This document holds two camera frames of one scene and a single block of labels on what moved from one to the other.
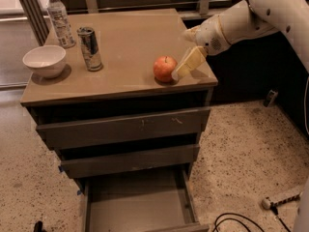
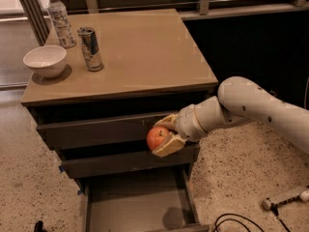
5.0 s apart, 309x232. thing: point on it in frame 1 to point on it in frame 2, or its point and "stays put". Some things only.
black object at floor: x=39 y=226 stays put
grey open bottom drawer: x=161 y=201 stays put
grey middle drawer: x=134 y=160 stays put
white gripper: x=210 y=36 to x=187 y=123
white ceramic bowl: x=47 y=60 stays put
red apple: x=163 y=68 to x=156 y=136
